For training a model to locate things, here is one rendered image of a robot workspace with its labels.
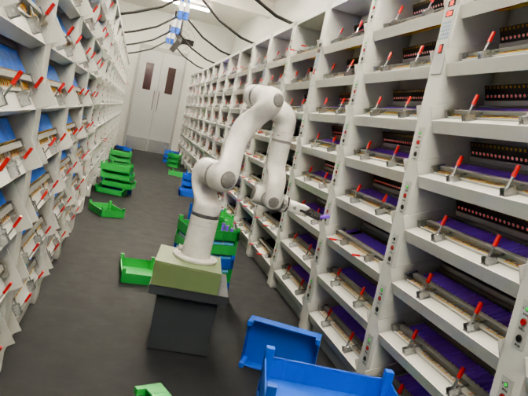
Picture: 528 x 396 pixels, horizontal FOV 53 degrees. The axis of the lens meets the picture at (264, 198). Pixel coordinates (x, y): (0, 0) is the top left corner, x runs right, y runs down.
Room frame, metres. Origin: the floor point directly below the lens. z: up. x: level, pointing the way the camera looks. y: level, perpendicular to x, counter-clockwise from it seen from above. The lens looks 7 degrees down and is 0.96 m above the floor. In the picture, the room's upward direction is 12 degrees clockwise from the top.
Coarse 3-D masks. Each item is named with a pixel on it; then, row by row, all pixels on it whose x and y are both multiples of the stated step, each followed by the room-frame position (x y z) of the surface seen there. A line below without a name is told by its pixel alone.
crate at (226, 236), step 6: (180, 216) 2.92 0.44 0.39; (180, 222) 2.90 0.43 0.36; (186, 222) 2.96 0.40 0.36; (180, 228) 2.88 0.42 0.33; (186, 228) 2.80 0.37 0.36; (216, 234) 2.84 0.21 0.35; (222, 234) 2.85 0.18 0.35; (228, 234) 2.87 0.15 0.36; (234, 234) 2.89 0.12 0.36; (228, 240) 2.87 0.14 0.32; (234, 240) 2.89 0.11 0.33
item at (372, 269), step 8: (336, 224) 2.59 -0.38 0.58; (344, 224) 2.60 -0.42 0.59; (352, 224) 2.61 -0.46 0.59; (360, 224) 2.62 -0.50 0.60; (368, 224) 2.55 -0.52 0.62; (328, 232) 2.58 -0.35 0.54; (336, 232) 2.57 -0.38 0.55; (376, 232) 2.45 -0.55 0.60; (328, 240) 2.55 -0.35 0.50; (336, 240) 2.48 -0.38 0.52; (336, 248) 2.45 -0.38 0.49; (344, 248) 2.35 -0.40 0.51; (352, 248) 2.34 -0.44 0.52; (344, 256) 2.36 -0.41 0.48; (352, 256) 2.26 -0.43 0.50; (360, 256) 2.22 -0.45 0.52; (360, 264) 2.18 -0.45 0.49; (368, 264) 2.11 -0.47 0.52; (376, 264) 2.10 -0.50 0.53; (368, 272) 2.10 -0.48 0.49; (376, 272) 2.02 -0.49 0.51; (376, 280) 2.03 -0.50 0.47
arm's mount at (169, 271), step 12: (168, 252) 2.16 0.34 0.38; (156, 264) 2.01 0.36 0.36; (168, 264) 2.01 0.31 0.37; (180, 264) 2.03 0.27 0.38; (192, 264) 2.08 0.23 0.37; (216, 264) 2.17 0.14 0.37; (156, 276) 2.01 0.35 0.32; (168, 276) 2.01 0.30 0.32; (180, 276) 2.02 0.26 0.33; (192, 276) 2.03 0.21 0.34; (204, 276) 2.03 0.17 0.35; (216, 276) 2.04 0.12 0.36; (180, 288) 2.02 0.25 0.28; (192, 288) 2.03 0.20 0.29; (204, 288) 2.03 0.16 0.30; (216, 288) 2.04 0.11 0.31
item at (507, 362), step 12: (516, 300) 1.32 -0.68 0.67; (516, 312) 1.31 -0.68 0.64; (516, 324) 1.29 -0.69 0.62; (504, 348) 1.31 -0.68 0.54; (516, 348) 1.27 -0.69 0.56; (504, 360) 1.30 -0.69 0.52; (516, 360) 1.26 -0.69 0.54; (504, 372) 1.29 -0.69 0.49; (516, 372) 1.25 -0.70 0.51; (492, 384) 1.32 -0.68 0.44; (516, 384) 1.24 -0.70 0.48
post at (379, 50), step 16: (384, 0) 2.59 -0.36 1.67; (400, 0) 2.61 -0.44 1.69; (416, 0) 2.63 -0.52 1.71; (368, 16) 2.67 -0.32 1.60; (384, 16) 2.59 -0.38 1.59; (400, 16) 2.61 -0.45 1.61; (368, 32) 2.62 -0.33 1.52; (368, 48) 2.58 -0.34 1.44; (384, 48) 2.60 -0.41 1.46; (400, 48) 2.62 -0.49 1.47; (368, 96) 2.59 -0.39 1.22; (384, 96) 2.61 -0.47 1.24; (352, 112) 2.60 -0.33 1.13; (352, 128) 2.58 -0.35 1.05; (368, 128) 2.60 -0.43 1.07; (384, 128) 2.62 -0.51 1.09; (352, 144) 2.59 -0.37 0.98; (336, 160) 2.66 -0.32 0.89; (352, 176) 2.60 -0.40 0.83; (368, 176) 2.62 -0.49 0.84; (336, 208) 2.59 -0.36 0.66; (320, 256) 2.59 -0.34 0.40; (336, 256) 2.60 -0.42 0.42; (320, 288) 2.59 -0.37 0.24; (304, 304) 2.65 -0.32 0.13; (304, 320) 2.61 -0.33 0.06
